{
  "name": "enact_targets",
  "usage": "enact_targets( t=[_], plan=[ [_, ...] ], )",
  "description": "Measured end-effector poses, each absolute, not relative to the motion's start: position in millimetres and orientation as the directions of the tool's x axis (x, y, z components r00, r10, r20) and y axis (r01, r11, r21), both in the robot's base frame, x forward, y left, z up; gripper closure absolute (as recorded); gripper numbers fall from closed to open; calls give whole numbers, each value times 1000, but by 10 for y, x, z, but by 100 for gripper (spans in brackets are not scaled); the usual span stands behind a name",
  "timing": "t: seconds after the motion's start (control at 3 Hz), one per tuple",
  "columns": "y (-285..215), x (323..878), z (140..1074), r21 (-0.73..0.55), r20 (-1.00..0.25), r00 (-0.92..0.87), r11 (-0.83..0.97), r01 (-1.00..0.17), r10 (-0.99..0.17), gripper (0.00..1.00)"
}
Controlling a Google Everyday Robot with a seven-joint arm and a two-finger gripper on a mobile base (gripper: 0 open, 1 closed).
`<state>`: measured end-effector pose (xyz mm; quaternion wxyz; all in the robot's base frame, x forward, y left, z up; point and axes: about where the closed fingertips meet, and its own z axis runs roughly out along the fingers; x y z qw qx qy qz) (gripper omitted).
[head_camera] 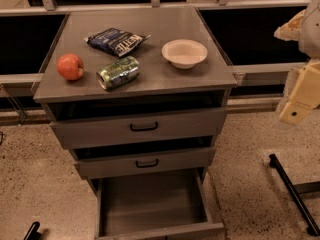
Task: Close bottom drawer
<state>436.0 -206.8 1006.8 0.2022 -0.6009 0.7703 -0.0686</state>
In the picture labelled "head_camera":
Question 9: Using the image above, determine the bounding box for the grey metal rail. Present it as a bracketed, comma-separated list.
[0, 73, 44, 97]
[231, 62, 304, 86]

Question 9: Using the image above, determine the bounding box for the grey middle drawer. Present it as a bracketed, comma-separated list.
[75, 147, 215, 179]

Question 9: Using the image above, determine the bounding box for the grey top drawer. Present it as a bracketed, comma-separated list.
[51, 108, 226, 149]

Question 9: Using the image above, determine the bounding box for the grey drawer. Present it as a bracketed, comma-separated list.
[95, 169, 224, 240]
[75, 147, 215, 179]
[51, 108, 226, 149]

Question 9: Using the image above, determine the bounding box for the grey metal rail right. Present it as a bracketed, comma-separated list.
[231, 62, 304, 86]

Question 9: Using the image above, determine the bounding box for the grey metal rail left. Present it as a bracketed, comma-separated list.
[0, 73, 44, 97]

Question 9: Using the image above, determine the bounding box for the grey bottom drawer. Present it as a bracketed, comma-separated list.
[95, 169, 224, 240]

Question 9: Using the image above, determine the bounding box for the green soda can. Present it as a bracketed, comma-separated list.
[96, 56, 140, 90]

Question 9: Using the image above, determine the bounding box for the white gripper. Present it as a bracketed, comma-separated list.
[274, 0, 320, 125]

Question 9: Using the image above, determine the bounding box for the blue kettle chips bag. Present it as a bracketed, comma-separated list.
[86, 28, 149, 58]

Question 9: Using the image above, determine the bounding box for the red apple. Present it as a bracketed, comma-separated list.
[56, 53, 84, 81]

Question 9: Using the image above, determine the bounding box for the grey metal drawer cabinet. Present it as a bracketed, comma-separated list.
[32, 5, 238, 182]

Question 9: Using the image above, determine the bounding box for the black object bottom left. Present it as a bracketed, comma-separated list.
[23, 221, 41, 240]

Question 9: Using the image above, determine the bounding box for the white bowl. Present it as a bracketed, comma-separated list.
[162, 39, 208, 69]

